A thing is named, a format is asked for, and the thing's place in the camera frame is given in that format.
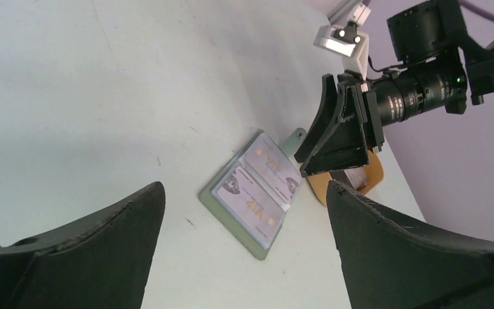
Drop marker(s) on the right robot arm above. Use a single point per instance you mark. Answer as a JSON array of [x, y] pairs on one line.
[[445, 54]]

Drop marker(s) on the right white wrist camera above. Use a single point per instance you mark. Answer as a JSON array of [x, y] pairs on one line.
[[342, 36]]

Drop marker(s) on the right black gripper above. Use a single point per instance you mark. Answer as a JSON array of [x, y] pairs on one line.
[[346, 126]]

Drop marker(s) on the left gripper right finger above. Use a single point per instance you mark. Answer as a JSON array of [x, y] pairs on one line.
[[392, 260]]

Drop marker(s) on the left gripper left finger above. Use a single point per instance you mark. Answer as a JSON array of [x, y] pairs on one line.
[[101, 260]]

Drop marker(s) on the orange plastic tray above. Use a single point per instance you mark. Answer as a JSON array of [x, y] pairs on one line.
[[362, 179]]

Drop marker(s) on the white VIP card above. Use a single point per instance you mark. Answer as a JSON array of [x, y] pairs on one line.
[[274, 167], [257, 212]]

